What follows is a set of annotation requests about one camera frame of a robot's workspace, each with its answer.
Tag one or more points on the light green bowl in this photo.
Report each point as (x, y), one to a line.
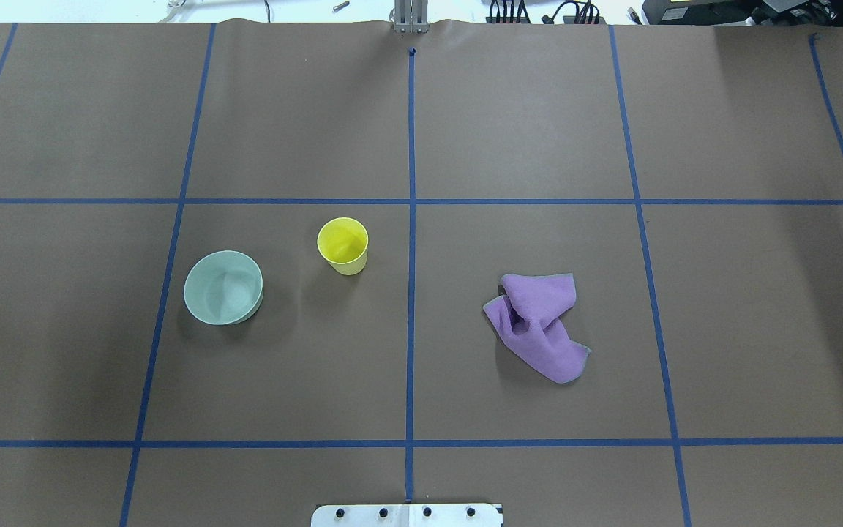
(224, 288)

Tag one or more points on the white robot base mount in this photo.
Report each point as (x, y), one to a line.
(445, 514)

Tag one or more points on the metal camera pole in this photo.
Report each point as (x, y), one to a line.
(410, 17)

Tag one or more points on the purple cloth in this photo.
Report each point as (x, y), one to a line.
(526, 317)

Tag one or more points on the yellow plastic cup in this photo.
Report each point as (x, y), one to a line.
(343, 243)

